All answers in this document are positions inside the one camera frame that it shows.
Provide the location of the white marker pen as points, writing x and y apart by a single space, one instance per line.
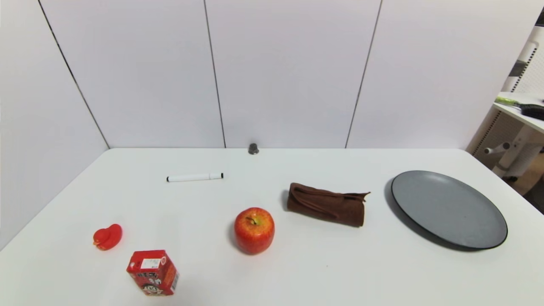
194 177

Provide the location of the red milk carton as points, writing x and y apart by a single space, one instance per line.
152 273

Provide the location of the white side table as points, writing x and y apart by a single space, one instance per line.
520 136

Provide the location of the black brush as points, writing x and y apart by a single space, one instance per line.
533 111

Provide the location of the red rubber duck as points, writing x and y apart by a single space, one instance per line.
108 237

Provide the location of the gray round plate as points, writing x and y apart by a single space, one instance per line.
448 208

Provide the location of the small gray knob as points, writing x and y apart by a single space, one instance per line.
253 148

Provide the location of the red apple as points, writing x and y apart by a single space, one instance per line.
254 233

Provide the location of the brown cloth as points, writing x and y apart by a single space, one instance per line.
325 205

